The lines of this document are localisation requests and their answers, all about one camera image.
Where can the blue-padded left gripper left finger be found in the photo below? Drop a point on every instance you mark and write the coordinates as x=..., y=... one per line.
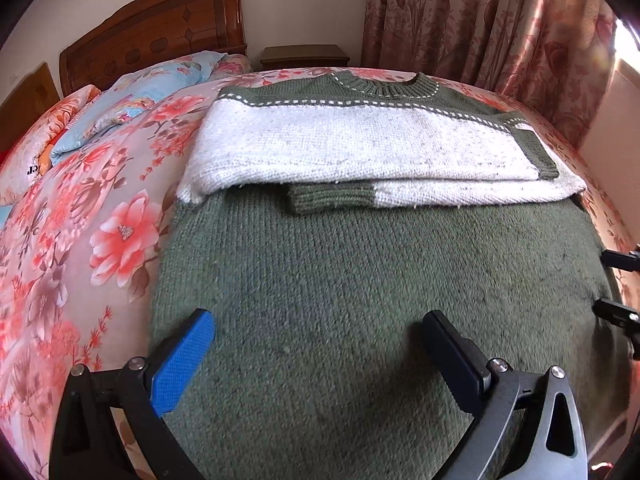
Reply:
x=86, y=443

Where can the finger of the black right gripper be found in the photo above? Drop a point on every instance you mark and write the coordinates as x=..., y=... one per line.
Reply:
x=625, y=318
x=629, y=262

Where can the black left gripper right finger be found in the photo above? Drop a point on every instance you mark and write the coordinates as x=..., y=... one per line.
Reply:
x=550, y=444

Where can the green and white knit sweater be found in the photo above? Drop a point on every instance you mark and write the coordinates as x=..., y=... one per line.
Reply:
x=319, y=369

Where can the floral pink bed sheet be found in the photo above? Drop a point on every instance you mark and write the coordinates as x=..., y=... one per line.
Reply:
x=81, y=251

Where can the pink floral curtain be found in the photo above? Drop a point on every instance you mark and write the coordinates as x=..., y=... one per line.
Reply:
x=555, y=56

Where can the orange floral pillow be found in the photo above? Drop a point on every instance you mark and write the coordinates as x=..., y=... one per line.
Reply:
x=20, y=169

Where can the small wooden headboard panel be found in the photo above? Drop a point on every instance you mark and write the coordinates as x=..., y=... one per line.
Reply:
x=33, y=96

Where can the light blue floral quilt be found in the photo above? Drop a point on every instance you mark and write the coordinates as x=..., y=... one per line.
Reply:
x=131, y=95

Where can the dark wooden nightstand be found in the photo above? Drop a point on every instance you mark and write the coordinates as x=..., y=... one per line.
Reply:
x=303, y=55

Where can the carved wooden headboard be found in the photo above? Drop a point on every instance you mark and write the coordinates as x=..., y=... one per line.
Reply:
x=146, y=32

